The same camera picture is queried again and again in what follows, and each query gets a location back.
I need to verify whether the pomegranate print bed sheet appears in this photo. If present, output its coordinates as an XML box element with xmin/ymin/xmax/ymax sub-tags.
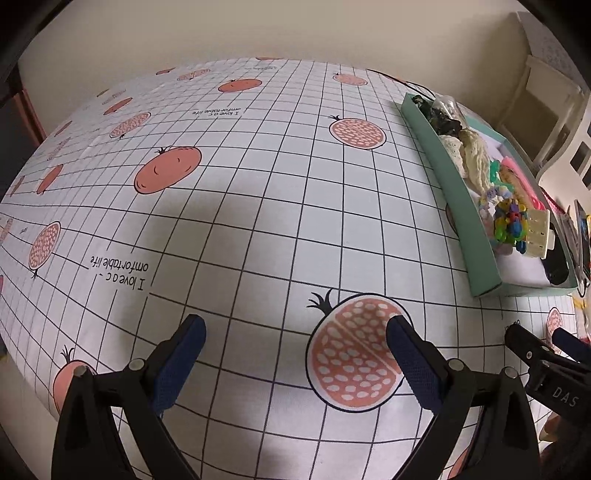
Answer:
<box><xmin>1</xmin><ymin>59</ymin><xmax>577</xmax><ymax>479</ymax></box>

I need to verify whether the green plastic toy figure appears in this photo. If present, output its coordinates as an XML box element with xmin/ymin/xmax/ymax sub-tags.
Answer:
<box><xmin>489</xmin><ymin>159</ymin><xmax>502</xmax><ymax>185</ymax></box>

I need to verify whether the snack packet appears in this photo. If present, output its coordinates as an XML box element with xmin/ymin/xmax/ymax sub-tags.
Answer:
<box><xmin>499</xmin><ymin>165</ymin><xmax>527</xmax><ymax>194</ymax></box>

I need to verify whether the black skeleton hand toy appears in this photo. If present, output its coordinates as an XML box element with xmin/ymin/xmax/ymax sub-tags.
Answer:
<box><xmin>412</xmin><ymin>95</ymin><xmax>468</xmax><ymax>138</ymax></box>

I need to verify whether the cream knitted cloth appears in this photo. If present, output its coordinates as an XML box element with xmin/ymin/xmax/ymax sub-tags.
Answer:
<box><xmin>439</xmin><ymin>128</ymin><xmax>492</xmax><ymax>195</ymax></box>

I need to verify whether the green tray box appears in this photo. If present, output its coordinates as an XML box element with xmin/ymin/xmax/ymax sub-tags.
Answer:
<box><xmin>401</xmin><ymin>94</ymin><xmax>577</xmax><ymax>297</ymax></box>

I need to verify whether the bag of cotton swabs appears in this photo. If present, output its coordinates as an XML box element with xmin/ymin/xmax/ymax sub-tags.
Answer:
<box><xmin>432</xmin><ymin>94</ymin><xmax>465</xmax><ymax>122</ymax></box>

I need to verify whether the cream perforated plastic piece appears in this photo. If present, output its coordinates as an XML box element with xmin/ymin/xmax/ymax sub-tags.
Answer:
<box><xmin>525</xmin><ymin>209</ymin><xmax>555</xmax><ymax>259</ymax></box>

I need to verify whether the multicolour block cube toy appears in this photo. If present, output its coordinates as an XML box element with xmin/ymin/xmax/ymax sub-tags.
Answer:
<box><xmin>493</xmin><ymin>199</ymin><xmax>528</xmax><ymax>255</ymax></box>

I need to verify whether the black cable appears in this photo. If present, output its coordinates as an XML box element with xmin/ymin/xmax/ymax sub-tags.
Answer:
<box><xmin>366</xmin><ymin>67</ymin><xmax>438</xmax><ymax>100</ymax></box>

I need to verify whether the white wooden shelf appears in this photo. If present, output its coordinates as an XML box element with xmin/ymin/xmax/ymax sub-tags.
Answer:
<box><xmin>497</xmin><ymin>11</ymin><xmax>590</xmax><ymax>209</ymax></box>

